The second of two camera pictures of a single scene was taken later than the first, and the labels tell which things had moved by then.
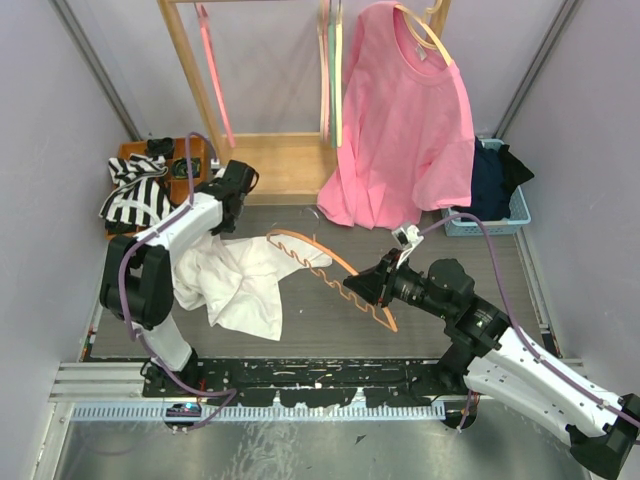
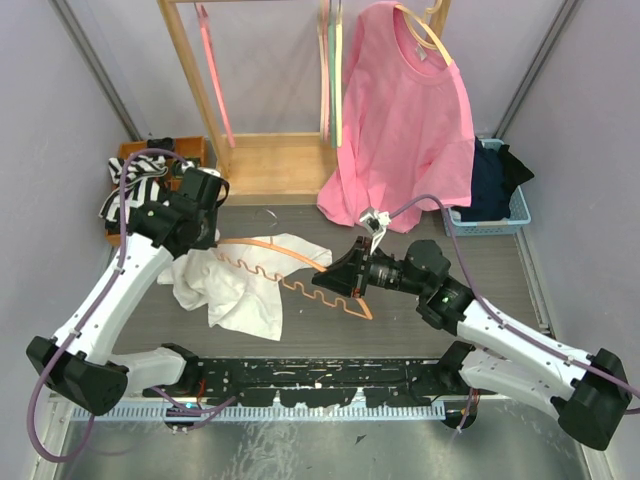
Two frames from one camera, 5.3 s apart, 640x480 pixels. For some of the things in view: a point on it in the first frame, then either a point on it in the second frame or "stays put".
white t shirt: x=237 y=281 stays put
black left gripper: x=226 y=227 to x=210 y=239
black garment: x=513 y=172 stays put
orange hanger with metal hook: x=382 y=316 to x=292 y=283
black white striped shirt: x=141 y=194 stays put
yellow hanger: x=339 y=73 stays put
